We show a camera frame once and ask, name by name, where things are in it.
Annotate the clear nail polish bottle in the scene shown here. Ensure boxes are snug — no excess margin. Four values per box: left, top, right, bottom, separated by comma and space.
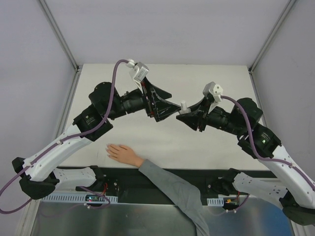
179, 100, 191, 115

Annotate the right aluminium frame post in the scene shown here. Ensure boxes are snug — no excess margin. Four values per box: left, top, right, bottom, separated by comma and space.
248, 0, 298, 75

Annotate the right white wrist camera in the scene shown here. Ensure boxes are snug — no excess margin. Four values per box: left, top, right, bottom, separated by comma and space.
203, 82, 223, 113

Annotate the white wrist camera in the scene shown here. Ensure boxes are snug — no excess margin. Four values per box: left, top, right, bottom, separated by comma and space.
126, 59, 149, 93
203, 82, 223, 113

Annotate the aluminium frame post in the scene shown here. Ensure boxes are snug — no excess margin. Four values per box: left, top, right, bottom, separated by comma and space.
248, 0, 298, 75
37, 0, 79, 70

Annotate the grey sleeved forearm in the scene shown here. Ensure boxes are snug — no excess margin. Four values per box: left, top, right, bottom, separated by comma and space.
139, 160, 210, 236

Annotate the person's hand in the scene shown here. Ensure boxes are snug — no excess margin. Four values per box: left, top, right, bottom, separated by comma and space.
106, 144, 144, 168

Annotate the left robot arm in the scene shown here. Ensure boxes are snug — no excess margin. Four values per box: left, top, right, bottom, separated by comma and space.
12, 78, 181, 200

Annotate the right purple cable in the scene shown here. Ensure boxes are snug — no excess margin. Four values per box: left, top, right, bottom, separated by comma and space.
221, 95, 315, 190

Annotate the right white cable duct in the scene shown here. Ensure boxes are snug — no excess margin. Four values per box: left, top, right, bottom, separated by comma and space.
207, 197, 224, 207

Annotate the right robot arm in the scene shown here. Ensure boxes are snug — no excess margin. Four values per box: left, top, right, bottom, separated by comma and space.
176, 95, 315, 226

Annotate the left aluminium frame post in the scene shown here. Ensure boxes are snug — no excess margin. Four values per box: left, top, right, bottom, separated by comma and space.
37, 0, 79, 70

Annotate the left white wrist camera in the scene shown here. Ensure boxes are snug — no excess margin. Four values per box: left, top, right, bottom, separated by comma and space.
126, 59, 149, 93

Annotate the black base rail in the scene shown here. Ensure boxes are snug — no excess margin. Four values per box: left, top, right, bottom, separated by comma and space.
86, 166, 240, 205

